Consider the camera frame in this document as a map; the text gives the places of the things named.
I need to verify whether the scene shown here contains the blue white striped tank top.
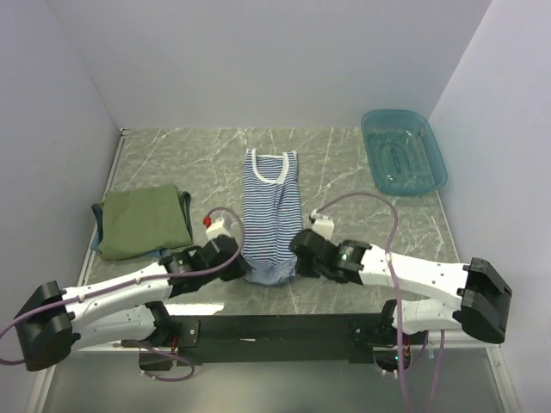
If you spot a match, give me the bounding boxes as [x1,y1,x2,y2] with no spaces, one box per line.
[242,149,303,287]

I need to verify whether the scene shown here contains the olive green tank top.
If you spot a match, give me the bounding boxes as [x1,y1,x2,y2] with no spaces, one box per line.
[91,184,193,258]

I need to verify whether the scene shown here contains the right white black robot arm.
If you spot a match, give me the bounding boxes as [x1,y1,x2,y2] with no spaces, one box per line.
[289,229,512,344]

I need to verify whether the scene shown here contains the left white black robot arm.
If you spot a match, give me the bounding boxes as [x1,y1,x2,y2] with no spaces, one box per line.
[15,235,251,372]

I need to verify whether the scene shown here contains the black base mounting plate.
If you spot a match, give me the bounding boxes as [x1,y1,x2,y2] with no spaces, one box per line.
[122,312,427,367]

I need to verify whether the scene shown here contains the teal plastic laundry basket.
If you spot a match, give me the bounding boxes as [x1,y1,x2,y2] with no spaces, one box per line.
[361,109,448,196]

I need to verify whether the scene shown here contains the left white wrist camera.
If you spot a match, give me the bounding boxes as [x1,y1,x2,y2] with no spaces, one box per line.
[202,216,231,240]

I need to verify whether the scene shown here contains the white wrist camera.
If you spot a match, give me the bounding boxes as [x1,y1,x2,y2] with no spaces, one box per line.
[309,209,335,240]
[202,216,231,240]

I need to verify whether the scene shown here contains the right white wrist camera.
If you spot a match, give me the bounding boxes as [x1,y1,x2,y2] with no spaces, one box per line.
[309,209,335,240]

